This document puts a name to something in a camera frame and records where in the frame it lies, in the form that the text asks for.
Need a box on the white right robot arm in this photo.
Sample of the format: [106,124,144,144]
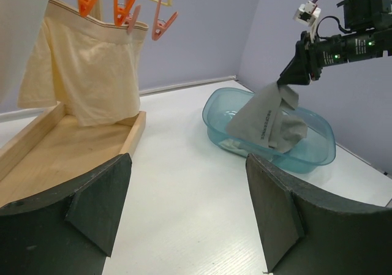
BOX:
[277,0,391,86]

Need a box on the grey underwear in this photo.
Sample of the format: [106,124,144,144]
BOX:
[225,82,299,148]
[219,112,307,156]

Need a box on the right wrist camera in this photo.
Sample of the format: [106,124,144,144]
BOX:
[293,1,321,43]

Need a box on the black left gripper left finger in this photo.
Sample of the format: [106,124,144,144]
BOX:
[1,153,132,274]

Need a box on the beige underwear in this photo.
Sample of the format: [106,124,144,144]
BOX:
[17,0,148,126]

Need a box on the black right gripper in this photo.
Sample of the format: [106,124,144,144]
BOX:
[277,31,348,86]

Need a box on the wooden clothes rack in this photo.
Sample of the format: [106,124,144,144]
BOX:
[1,0,146,206]

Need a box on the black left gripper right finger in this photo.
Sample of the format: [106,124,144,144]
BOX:
[246,154,391,274]

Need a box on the blue plastic tub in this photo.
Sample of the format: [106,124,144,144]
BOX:
[202,86,336,174]

